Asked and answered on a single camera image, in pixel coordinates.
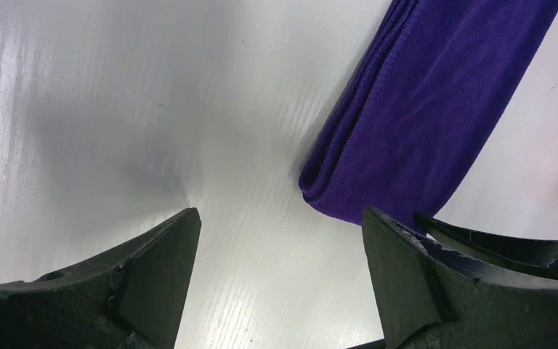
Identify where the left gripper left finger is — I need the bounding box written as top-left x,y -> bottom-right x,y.
0,208 -> 201,348

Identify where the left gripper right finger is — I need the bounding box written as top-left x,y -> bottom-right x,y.
362,207 -> 558,348

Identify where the purple towel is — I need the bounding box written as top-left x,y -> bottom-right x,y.
298,1 -> 558,228

